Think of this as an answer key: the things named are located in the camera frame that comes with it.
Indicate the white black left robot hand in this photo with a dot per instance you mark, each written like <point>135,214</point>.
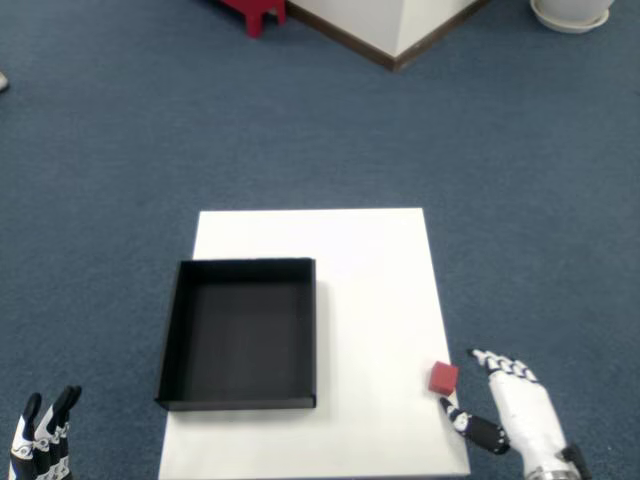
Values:
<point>35,445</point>

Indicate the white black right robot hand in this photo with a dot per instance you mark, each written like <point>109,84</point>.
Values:
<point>530,420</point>

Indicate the red cube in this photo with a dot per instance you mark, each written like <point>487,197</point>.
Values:
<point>442,377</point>

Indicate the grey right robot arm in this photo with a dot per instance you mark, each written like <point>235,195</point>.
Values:
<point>547,474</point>

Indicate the black open box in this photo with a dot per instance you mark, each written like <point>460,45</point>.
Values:
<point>240,335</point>

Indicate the white square table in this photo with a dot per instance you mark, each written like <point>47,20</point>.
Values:
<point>360,245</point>

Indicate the white round base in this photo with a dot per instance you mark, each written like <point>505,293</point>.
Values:
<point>570,10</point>

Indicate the white column with brown skirting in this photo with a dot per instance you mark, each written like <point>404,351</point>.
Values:
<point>385,27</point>

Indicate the red plastic stool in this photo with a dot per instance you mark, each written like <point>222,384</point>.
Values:
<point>255,17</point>

